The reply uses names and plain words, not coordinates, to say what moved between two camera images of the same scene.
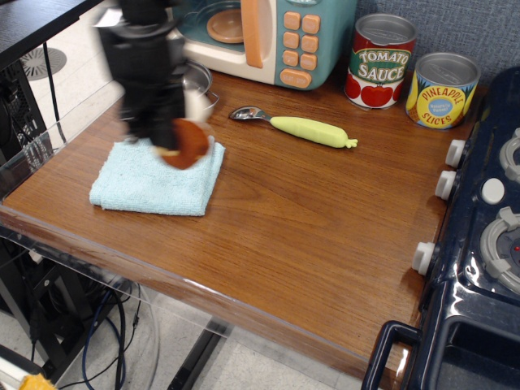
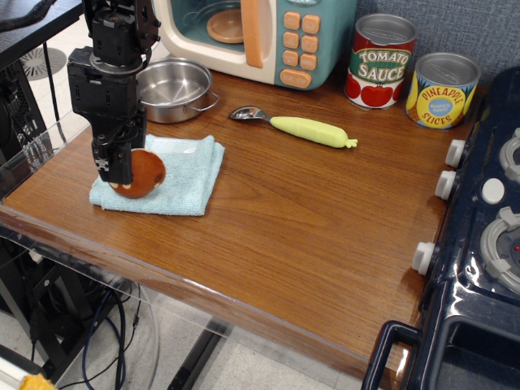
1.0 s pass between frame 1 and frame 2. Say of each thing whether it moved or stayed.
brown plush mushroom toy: moved
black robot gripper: moved
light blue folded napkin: stayed
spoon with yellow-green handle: stayed
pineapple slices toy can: stayed
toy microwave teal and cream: stayed
